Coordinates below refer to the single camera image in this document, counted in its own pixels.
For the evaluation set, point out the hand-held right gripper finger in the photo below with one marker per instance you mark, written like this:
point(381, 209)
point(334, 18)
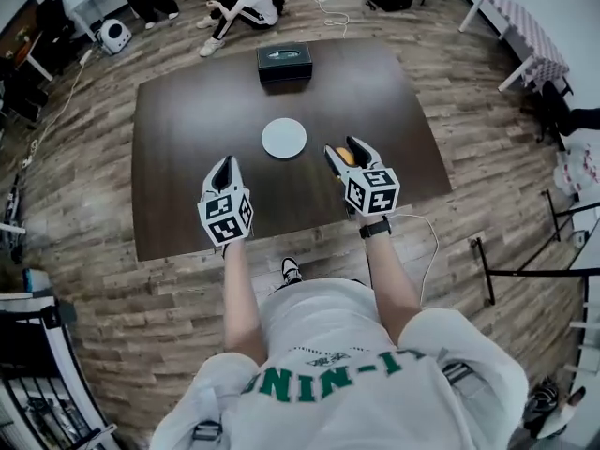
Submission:
point(364, 153)
point(336, 163)

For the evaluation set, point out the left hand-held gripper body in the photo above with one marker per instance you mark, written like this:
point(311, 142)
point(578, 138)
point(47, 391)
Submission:
point(224, 220)

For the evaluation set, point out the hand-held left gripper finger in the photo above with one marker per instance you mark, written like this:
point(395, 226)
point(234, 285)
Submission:
point(214, 176)
point(238, 176)

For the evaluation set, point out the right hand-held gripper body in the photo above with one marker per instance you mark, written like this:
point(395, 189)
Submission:
point(372, 190)

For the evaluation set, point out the yellow food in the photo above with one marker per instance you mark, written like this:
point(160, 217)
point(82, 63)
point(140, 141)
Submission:
point(346, 155)

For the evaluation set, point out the white round plate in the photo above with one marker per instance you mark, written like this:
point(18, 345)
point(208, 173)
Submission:
point(284, 138)

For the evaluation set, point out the person's right forearm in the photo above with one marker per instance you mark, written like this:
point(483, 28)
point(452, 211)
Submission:
point(391, 279)

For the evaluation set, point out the person's left forearm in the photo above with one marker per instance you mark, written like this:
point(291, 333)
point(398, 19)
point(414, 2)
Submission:
point(241, 298)

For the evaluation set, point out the black wristwatch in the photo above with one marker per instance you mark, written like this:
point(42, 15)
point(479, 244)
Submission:
point(375, 229)

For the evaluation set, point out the person's black white shoe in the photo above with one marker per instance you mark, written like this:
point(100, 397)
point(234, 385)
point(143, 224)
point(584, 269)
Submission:
point(290, 270)

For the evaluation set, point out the dark green tissue box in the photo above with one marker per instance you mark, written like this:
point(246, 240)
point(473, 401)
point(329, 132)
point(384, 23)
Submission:
point(284, 63)

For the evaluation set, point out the black metal stand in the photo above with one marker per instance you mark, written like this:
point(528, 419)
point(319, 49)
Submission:
point(487, 274)

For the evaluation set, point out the white round device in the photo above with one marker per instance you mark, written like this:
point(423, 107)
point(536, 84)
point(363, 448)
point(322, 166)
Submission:
point(115, 35)

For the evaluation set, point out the person's white printed shirt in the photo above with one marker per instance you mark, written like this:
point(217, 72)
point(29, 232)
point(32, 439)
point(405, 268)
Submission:
point(337, 373)

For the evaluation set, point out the black chair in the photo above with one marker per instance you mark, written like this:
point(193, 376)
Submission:
point(555, 110)

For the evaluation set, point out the table with checkered cloth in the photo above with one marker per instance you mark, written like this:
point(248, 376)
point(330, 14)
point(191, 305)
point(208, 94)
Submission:
point(529, 35)

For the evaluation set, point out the white red plastic bags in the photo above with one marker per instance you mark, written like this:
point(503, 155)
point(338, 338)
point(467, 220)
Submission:
point(579, 167)

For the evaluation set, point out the black metal rack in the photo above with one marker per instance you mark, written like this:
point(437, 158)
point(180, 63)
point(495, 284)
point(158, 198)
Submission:
point(42, 373)

